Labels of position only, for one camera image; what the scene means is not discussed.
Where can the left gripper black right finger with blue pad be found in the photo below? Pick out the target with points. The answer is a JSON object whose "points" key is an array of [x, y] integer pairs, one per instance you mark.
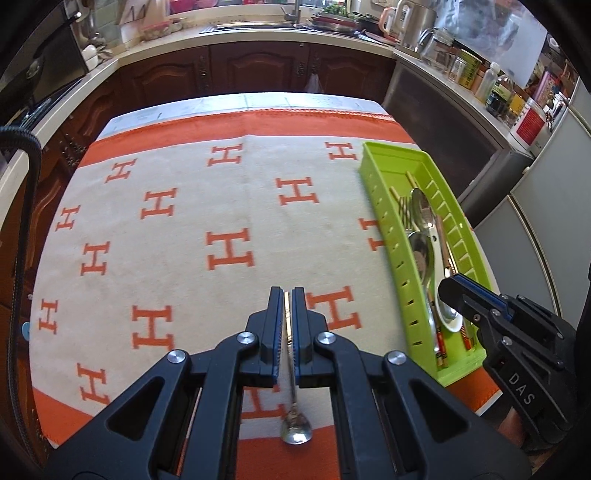
{"points": [[392, 419]]}

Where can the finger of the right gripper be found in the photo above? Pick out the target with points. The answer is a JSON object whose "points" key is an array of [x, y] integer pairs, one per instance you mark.
{"points": [[451, 293], [484, 297]]}

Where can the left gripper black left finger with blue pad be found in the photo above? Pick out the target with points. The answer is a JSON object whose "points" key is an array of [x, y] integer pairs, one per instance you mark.
{"points": [[180, 419]]}

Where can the white ceramic soup spoon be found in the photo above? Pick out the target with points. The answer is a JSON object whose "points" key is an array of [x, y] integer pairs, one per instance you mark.
{"points": [[451, 319]]}

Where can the pale chopstick red end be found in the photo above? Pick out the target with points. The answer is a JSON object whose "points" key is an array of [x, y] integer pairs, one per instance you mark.
{"points": [[467, 341]]}

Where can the bamboo chopstick red black end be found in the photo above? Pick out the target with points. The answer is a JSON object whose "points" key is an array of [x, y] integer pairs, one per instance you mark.
{"points": [[440, 338]]}

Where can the steel fork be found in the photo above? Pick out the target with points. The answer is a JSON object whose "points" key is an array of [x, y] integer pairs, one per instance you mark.
{"points": [[406, 215]]}

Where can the steel kitchen faucet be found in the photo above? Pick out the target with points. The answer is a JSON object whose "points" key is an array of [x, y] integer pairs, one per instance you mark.
{"points": [[293, 16]]}

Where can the person's right hand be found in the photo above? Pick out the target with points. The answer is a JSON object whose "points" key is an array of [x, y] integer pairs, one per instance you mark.
{"points": [[512, 428]]}

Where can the lime green plastic tray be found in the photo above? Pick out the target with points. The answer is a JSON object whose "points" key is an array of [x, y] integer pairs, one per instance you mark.
{"points": [[427, 237]]}

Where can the grey metal cabinet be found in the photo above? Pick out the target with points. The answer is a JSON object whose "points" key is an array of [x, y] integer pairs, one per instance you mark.
{"points": [[474, 151]]}

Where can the white jar red label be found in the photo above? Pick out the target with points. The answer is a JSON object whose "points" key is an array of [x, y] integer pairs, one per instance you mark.
{"points": [[531, 128]]}

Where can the orange beige H-pattern cloth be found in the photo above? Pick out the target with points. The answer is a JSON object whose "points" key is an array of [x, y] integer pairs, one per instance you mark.
{"points": [[172, 232]]}

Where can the pink white electric kettle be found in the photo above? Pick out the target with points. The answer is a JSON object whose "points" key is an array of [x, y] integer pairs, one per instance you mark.
{"points": [[408, 21]]}

